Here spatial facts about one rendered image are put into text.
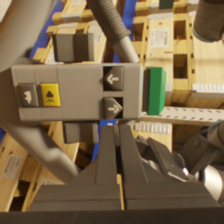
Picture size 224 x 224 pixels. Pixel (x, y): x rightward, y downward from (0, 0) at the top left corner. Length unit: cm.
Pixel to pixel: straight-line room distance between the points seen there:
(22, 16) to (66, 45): 7
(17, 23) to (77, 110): 15
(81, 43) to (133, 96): 11
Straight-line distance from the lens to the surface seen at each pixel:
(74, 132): 29
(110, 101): 25
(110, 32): 26
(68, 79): 26
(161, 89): 27
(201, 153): 34
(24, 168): 121
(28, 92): 28
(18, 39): 30
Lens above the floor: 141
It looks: 15 degrees down
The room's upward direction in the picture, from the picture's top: 94 degrees clockwise
